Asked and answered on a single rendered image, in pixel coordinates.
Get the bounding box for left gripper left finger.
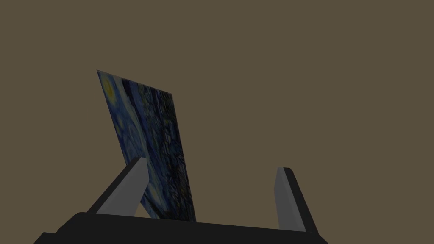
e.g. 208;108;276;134
86;157;150;217

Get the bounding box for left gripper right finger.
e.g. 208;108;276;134
273;166;320;236

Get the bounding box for blue swirly wall painting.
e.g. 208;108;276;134
96;69;197;223

